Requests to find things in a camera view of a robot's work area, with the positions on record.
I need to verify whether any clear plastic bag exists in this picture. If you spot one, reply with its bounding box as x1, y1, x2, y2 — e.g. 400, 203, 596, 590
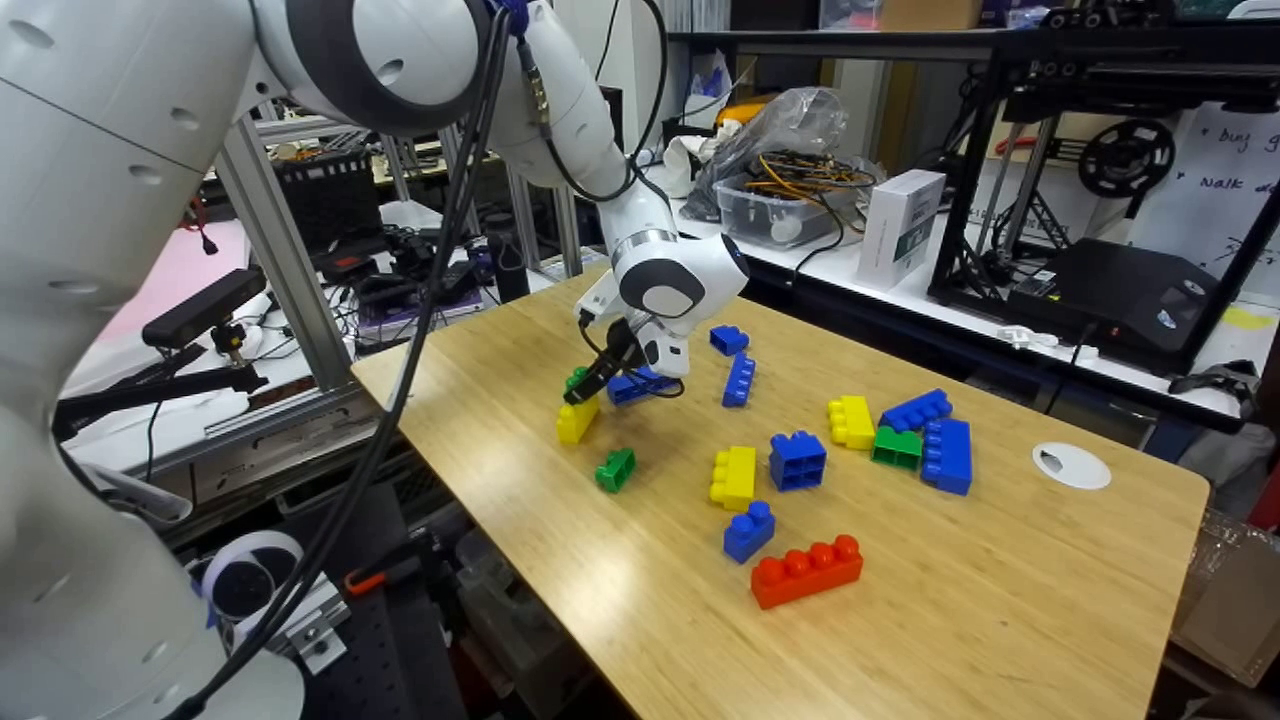
693, 85, 887, 203

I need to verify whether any blue square block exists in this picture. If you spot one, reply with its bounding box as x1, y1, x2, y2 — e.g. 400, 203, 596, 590
763, 428, 830, 494
721, 499, 778, 567

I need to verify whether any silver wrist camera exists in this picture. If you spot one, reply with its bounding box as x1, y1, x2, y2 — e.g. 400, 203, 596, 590
640, 323, 696, 389

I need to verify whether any blue toy block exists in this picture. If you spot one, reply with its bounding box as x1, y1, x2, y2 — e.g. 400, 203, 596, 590
877, 383, 955, 434

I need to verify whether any black filament spool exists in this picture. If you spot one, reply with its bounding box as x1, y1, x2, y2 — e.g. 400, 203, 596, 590
1071, 113, 1181, 203

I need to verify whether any white side bench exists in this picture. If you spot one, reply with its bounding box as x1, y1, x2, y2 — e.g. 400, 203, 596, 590
663, 194, 1262, 431

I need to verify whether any long red block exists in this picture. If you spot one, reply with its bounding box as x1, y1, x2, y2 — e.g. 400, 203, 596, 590
749, 533, 867, 614

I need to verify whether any orange handled tool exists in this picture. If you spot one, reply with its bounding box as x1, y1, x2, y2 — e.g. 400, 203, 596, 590
338, 556, 432, 601

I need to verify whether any large blue block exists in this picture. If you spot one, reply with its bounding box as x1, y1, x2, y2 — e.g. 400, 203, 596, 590
603, 365, 681, 407
918, 417, 974, 499

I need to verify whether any yellow toy block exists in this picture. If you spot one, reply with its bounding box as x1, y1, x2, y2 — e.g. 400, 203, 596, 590
825, 393, 881, 457

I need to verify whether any brown cardboard box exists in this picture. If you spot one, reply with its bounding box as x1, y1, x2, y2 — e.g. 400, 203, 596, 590
1168, 510, 1280, 695

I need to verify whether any yellow three-stud block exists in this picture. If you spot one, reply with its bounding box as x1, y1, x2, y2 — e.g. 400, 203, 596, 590
552, 393, 603, 449
703, 444, 763, 517

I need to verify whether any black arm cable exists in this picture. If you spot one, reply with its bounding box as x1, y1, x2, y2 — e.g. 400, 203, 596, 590
156, 0, 524, 720

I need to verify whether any orange cable bundle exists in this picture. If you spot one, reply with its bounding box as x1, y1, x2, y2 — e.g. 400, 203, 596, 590
734, 149, 872, 203

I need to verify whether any green toy block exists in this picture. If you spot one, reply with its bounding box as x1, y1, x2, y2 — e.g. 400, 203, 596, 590
867, 425, 926, 473

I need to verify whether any clear plastic bin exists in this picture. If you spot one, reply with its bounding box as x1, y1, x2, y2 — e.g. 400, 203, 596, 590
709, 171, 872, 256

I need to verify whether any white table grommet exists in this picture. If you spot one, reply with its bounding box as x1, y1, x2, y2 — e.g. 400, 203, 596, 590
1027, 440, 1114, 494

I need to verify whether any white tape roll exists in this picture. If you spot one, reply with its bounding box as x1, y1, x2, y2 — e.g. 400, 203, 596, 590
196, 526, 310, 632

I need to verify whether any white cardboard box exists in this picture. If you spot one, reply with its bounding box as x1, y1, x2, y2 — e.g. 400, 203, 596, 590
852, 162, 953, 289

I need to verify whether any metal bracket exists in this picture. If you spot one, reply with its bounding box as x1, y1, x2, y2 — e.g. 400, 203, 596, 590
233, 567, 351, 675

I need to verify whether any aluminium frame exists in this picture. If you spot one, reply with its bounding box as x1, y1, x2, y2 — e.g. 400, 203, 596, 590
213, 116, 360, 397

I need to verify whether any black 3D printer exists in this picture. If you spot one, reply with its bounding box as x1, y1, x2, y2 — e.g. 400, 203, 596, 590
918, 19, 1280, 378

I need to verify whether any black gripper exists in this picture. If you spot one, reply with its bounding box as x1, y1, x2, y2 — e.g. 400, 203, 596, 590
558, 316, 647, 407

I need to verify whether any white handwritten sheet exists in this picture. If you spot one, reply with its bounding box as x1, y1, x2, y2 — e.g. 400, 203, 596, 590
1131, 98, 1280, 316

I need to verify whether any long flat blue block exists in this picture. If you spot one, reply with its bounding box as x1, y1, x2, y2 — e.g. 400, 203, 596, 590
721, 350, 758, 411

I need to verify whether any pink sheet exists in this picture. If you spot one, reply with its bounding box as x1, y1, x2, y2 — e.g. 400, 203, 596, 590
51, 217, 254, 402

